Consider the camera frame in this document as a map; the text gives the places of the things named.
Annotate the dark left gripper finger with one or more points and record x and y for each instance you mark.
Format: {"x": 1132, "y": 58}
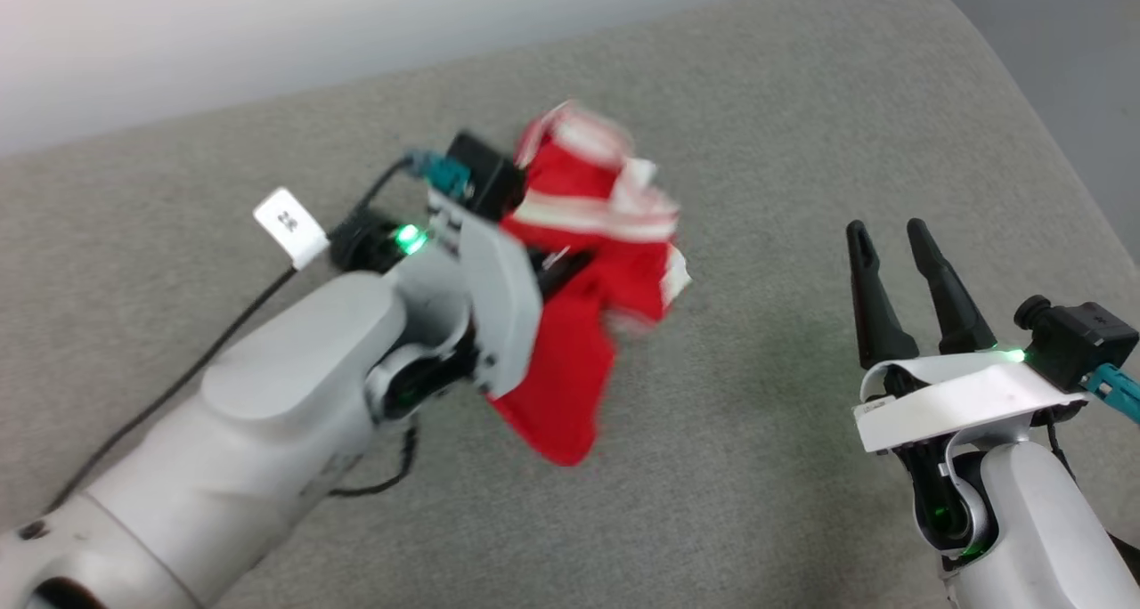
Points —
{"x": 561, "y": 271}

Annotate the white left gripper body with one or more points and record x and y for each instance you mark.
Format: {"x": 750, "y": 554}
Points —
{"x": 503, "y": 306}

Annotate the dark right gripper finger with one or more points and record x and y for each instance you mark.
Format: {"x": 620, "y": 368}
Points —
{"x": 873, "y": 306}
{"x": 953, "y": 302}

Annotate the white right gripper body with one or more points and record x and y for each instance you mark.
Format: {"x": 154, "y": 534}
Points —
{"x": 962, "y": 395}

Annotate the red white striped garment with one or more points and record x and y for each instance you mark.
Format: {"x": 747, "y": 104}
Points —
{"x": 579, "y": 324}

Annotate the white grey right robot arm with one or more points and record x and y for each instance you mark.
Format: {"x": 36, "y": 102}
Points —
{"x": 1042, "y": 529}

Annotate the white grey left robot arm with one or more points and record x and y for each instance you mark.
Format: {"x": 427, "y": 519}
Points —
{"x": 232, "y": 440}

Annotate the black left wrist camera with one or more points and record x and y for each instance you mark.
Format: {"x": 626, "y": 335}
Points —
{"x": 485, "y": 177}

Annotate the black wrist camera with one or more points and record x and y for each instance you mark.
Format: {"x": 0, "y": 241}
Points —
{"x": 1078, "y": 337}
{"x": 485, "y": 177}

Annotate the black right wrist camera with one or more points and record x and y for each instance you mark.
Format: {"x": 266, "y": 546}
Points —
{"x": 1078, "y": 337}

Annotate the teal left camera connector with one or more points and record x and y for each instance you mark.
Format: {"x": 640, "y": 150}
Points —
{"x": 441, "y": 173}

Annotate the teal camera connector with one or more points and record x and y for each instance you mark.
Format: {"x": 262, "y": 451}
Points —
{"x": 441, "y": 173}
{"x": 1115, "y": 388}

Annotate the teal right camera connector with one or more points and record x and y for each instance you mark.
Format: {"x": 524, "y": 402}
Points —
{"x": 1115, "y": 388}

